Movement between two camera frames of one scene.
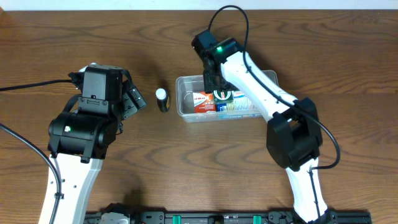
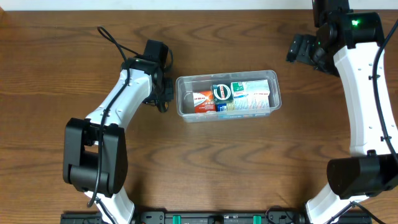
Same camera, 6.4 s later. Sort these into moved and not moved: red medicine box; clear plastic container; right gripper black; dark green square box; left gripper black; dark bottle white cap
Moved: right gripper black; left gripper black
Not moved: dark green square box; red medicine box; clear plastic container; dark bottle white cap
